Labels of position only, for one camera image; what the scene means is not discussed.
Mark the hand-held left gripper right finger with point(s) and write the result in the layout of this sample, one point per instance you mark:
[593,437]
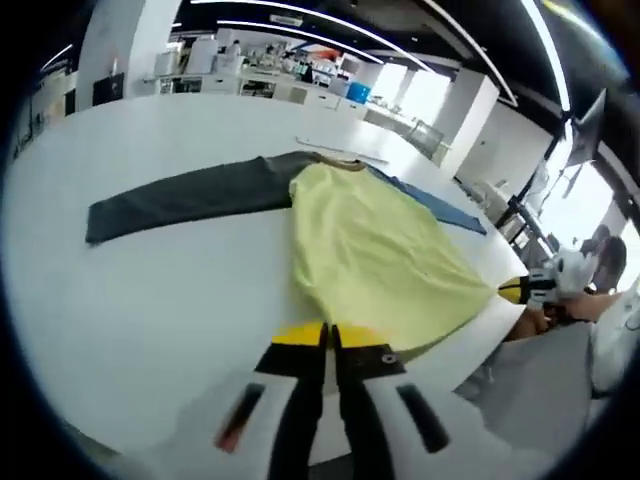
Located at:
[360,415]

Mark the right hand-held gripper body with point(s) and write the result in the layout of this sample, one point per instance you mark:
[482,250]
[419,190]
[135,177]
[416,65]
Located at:
[570,275]

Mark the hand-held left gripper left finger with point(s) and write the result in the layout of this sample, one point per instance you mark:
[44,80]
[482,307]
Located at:
[300,415]

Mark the yellow blue black garment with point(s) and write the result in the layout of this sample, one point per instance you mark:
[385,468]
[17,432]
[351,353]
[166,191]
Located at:
[360,250]

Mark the white outline template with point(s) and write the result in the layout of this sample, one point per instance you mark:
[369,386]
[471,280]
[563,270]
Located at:
[345,154]

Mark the long ceiling light strip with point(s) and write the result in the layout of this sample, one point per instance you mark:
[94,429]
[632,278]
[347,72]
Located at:
[550,55]

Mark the blue storage bin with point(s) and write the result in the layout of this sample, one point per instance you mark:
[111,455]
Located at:
[359,92]

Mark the white counter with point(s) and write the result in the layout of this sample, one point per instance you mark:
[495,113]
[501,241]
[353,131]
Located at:
[280,90]

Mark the black screen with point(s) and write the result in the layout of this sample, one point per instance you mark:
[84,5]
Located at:
[108,90]

